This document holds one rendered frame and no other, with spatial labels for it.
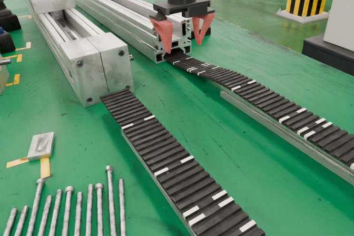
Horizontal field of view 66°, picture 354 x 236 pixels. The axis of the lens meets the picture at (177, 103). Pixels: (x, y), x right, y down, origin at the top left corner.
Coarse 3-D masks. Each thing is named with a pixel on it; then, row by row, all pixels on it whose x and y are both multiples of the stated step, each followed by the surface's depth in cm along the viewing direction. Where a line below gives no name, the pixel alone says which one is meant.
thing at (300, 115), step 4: (304, 108) 39; (296, 112) 38; (300, 112) 38; (304, 112) 38; (308, 112) 38; (284, 116) 38; (288, 116) 37; (292, 116) 37; (296, 116) 38; (300, 116) 37; (304, 116) 37; (308, 116) 37; (280, 120) 37; (284, 120) 37; (288, 120) 37; (292, 120) 37; (296, 120) 36; (300, 120) 37; (284, 124) 36; (288, 124) 36; (292, 124) 36; (288, 128) 36
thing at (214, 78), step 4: (224, 72) 50; (228, 72) 50; (232, 72) 50; (236, 72) 50; (212, 76) 49; (216, 76) 49; (220, 76) 49; (224, 76) 49; (212, 80) 48; (216, 80) 48
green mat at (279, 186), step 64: (256, 64) 59; (320, 64) 58; (0, 128) 45; (64, 128) 44; (192, 128) 42; (256, 128) 41; (0, 192) 33; (64, 192) 33; (128, 192) 32; (256, 192) 31; (320, 192) 31
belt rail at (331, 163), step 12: (228, 96) 47; (240, 108) 45; (252, 108) 42; (264, 120) 41; (276, 132) 39; (288, 132) 38; (300, 144) 36; (312, 144) 34; (312, 156) 35; (324, 156) 34; (336, 168) 32; (348, 168) 31; (348, 180) 31
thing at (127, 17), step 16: (80, 0) 114; (96, 0) 88; (112, 0) 97; (128, 0) 84; (96, 16) 95; (112, 16) 79; (128, 16) 68; (144, 16) 77; (176, 16) 64; (128, 32) 74; (144, 32) 63; (176, 32) 64; (144, 48) 65; (160, 48) 61
